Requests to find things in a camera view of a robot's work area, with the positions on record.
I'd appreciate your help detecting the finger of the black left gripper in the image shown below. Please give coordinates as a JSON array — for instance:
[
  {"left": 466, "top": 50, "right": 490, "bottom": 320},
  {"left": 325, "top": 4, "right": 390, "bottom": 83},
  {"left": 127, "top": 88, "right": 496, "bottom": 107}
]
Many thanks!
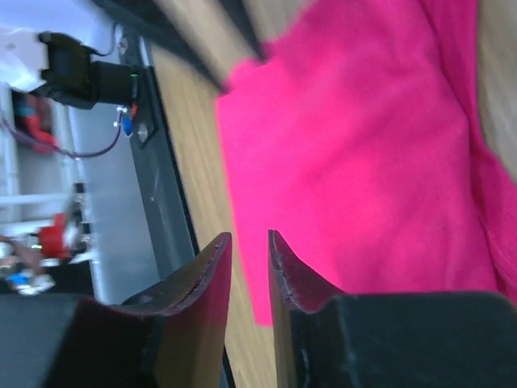
[
  {"left": 219, "top": 0, "right": 267, "bottom": 61},
  {"left": 92, "top": 0, "right": 227, "bottom": 93}
]

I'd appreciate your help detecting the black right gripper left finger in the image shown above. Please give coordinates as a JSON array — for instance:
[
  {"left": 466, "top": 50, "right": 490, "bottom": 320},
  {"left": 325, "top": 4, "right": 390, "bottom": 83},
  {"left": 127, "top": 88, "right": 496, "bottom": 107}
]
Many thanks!
[{"left": 1, "top": 233, "right": 232, "bottom": 387}]

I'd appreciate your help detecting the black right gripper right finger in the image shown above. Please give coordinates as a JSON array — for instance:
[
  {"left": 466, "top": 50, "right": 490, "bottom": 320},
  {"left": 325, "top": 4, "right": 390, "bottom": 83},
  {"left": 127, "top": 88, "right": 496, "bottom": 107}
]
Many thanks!
[{"left": 268, "top": 230, "right": 516, "bottom": 387}]

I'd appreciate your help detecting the pink t shirt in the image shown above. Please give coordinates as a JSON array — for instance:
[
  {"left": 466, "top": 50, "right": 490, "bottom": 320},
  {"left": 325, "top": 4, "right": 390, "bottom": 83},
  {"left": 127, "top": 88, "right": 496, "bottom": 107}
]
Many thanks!
[{"left": 216, "top": 1, "right": 516, "bottom": 325}]

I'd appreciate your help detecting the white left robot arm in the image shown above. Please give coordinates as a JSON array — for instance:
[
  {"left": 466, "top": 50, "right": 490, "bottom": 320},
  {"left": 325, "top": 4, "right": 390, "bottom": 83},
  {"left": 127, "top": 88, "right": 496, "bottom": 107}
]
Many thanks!
[{"left": 1, "top": 1, "right": 227, "bottom": 110}]

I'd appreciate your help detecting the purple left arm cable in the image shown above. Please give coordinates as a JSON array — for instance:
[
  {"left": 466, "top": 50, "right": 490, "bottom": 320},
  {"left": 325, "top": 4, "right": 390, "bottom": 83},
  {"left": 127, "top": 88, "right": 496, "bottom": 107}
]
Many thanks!
[{"left": 0, "top": 116, "right": 122, "bottom": 158}]

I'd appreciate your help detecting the aluminium mounting rail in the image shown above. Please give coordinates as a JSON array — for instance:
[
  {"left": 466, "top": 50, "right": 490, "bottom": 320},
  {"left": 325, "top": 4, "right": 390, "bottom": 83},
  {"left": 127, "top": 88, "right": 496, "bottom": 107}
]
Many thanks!
[{"left": 1, "top": 85, "right": 94, "bottom": 295}]

